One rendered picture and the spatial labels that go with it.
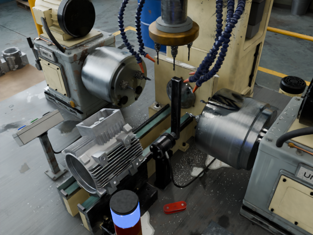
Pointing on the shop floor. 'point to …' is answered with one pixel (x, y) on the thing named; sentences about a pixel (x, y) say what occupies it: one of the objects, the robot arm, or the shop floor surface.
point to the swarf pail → (299, 7)
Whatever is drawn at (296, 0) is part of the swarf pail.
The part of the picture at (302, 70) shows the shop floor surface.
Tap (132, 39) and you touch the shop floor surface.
